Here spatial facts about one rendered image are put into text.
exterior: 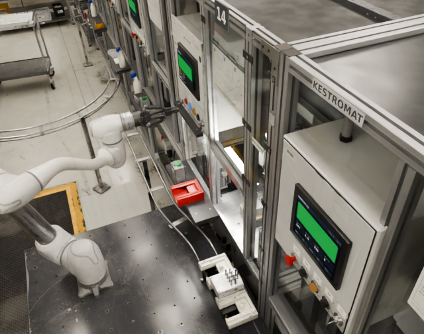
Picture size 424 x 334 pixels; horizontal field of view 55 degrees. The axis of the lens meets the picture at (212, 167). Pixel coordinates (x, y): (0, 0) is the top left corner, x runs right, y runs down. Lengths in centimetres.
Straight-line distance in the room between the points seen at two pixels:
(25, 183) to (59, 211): 207
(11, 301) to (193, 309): 158
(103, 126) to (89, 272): 73
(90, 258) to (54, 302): 33
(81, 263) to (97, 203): 169
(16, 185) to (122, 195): 213
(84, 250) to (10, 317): 124
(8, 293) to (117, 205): 108
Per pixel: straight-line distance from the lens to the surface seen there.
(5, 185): 176
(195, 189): 230
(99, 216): 365
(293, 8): 158
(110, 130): 201
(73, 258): 213
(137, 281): 227
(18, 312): 324
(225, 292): 189
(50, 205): 390
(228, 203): 227
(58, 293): 235
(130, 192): 380
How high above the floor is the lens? 249
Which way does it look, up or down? 39 degrees down
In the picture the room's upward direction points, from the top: 3 degrees counter-clockwise
